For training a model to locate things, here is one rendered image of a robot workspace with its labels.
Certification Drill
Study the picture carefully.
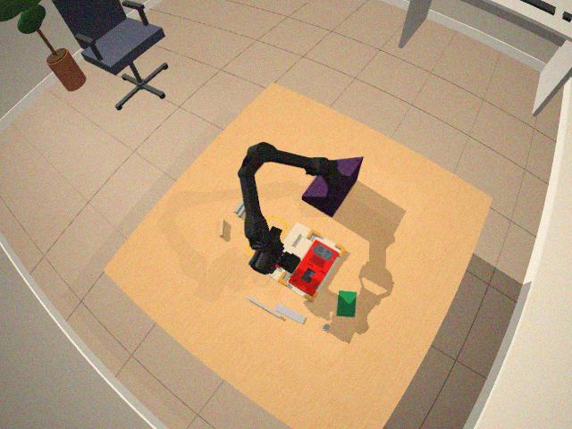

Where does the green flat rectangle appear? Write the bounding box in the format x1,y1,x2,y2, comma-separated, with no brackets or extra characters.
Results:
336,290,357,317

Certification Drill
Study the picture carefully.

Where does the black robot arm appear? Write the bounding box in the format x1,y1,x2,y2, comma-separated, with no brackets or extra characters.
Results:
238,142,346,275

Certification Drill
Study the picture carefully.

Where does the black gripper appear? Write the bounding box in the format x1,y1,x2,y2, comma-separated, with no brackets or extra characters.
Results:
272,242,301,273

